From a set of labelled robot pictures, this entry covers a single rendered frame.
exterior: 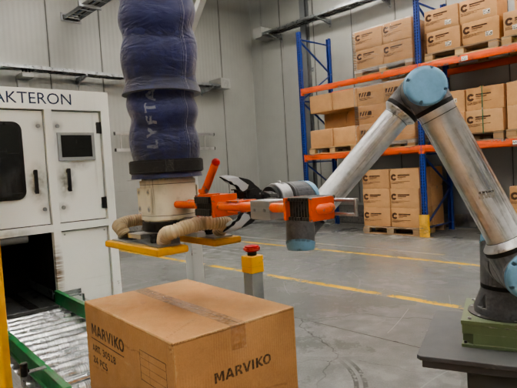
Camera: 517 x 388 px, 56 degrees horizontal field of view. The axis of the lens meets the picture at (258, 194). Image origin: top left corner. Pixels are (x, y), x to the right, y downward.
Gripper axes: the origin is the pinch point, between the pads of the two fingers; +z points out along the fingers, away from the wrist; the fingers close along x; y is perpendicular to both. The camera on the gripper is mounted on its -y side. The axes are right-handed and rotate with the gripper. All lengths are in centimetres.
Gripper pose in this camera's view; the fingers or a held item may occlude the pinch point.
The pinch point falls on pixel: (222, 204)
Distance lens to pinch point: 130.9
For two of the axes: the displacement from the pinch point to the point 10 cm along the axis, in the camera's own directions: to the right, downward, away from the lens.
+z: -7.5, 0.8, -6.5
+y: -6.5, 0.0, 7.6
